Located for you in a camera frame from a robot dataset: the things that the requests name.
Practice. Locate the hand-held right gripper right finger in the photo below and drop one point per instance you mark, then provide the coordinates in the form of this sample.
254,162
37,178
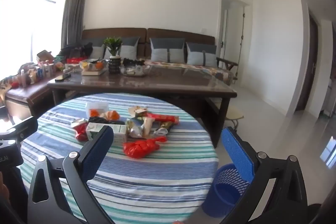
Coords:
237,153

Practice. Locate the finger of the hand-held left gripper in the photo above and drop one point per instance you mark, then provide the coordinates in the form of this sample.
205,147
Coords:
25,127

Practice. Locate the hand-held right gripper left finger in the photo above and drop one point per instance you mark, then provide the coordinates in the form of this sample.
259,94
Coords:
95,153

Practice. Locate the blue plastic wastebasket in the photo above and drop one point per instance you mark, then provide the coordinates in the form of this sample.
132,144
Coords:
223,195

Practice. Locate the small red wrapped packet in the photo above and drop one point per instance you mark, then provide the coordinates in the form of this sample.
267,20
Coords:
81,132

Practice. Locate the green and white carton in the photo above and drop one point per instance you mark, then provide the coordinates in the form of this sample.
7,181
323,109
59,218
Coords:
119,132

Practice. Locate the brown side cabinet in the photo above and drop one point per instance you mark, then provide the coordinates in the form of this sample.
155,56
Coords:
29,95

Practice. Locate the round stool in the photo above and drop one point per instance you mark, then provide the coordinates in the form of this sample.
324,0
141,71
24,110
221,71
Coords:
235,115

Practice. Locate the orange and white wrapper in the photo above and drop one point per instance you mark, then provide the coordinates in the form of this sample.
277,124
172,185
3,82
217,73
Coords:
113,115

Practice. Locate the silver white snack bag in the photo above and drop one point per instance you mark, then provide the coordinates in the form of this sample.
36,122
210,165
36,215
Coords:
135,130

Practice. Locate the red plastic bag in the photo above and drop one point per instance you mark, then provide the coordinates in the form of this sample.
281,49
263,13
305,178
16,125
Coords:
141,146

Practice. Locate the white plastic box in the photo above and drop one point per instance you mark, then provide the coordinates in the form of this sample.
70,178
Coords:
97,106

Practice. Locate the cluster of bottles and boxes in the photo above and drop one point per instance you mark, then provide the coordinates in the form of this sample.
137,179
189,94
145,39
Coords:
39,69

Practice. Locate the small white wrapper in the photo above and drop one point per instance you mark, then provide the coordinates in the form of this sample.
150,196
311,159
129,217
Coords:
160,131

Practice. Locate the round striped table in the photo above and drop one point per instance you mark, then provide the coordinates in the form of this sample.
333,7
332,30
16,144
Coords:
157,187

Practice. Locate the gold wrapper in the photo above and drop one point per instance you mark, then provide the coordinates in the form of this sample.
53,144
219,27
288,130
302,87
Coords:
166,125

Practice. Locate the long red wrapper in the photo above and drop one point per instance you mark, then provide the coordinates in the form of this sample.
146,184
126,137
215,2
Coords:
165,119

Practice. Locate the beige book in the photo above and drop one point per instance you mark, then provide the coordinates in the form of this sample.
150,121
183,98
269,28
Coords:
94,72

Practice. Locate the red box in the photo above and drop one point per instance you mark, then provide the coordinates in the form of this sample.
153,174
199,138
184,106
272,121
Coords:
73,60

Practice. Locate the glass fruit bowl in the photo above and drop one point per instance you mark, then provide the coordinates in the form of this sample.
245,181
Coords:
93,64

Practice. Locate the black bubble vase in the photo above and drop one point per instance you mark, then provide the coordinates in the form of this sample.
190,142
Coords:
115,65

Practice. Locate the glass tray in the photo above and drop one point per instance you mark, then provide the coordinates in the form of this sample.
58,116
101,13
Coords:
135,71

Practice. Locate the wooden armchair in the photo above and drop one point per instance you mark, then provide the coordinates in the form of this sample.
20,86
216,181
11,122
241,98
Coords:
227,62

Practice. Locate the black bag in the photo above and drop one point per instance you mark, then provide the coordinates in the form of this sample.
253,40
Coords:
76,50

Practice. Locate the patterned sofa seat cover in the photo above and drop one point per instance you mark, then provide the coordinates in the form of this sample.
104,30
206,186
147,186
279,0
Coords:
194,67

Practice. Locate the dark coffee table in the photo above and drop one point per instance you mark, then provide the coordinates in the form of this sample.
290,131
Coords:
170,82

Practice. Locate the grey blue pillow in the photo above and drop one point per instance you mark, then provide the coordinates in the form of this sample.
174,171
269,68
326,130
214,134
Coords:
97,52
200,56
130,49
166,52

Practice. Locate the green potted plant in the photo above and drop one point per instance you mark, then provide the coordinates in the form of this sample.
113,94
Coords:
113,44

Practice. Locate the dark brown door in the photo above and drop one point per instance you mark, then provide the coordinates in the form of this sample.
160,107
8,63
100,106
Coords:
311,64

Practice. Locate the white door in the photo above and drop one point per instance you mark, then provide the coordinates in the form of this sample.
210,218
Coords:
224,35

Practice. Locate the grey curtain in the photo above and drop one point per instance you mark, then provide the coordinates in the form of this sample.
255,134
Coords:
74,8

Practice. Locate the brown sofa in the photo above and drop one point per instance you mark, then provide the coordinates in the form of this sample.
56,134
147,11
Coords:
170,35

